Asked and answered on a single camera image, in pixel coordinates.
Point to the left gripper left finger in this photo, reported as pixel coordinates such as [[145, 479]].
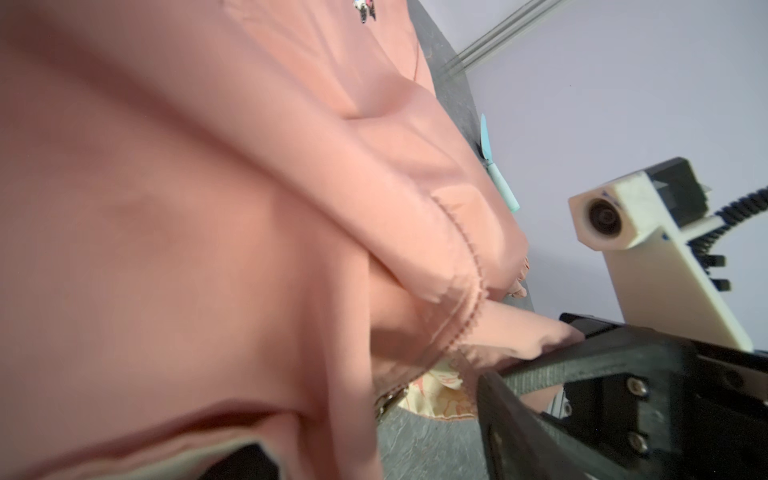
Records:
[[247, 463]]

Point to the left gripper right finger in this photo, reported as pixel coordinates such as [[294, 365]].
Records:
[[515, 445]]

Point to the teal plastic trowel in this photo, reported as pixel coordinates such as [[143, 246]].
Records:
[[492, 169]]

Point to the pink zip jacket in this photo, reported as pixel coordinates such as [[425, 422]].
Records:
[[237, 226]]

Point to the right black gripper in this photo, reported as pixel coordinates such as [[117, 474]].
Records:
[[650, 406]]

